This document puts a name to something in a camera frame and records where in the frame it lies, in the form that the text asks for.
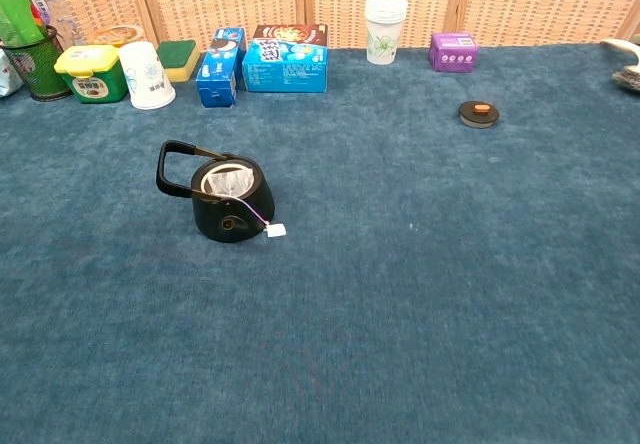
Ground tea bag with string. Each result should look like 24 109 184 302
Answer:
206 170 289 239

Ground black teapot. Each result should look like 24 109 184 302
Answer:
155 139 277 244

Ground black teapot lid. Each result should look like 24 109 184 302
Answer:
457 99 500 130

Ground blue table cloth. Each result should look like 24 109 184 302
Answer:
0 42 640 444

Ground blue cookie box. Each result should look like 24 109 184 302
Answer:
241 24 330 94

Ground blue Oreo box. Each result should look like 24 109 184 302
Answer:
195 26 248 109

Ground stacked white paper cups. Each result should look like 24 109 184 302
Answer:
363 0 409 66

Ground purple box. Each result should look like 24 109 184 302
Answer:
427 32 480 74

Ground green yellow sponge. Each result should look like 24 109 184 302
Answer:
156 38 202 84

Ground upturned white paper cup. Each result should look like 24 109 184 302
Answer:
118 40 177 111

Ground green container yellow lid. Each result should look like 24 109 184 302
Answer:
53 44 129 105

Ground orange jelly cup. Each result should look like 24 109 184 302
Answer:
85 24 146 49

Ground black mesh holder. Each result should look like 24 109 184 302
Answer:
0 24 72 103

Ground clear water bottle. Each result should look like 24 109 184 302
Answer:
19 0 86 48

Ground steel wool scrubber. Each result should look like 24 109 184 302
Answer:
611 63 640 93

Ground white wet wipes pack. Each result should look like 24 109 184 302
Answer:
0 48 25 98

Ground white plastic spoon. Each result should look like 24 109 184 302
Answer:
599 37 640 73

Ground green cylindrical can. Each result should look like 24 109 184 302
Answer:
0 0 47 49

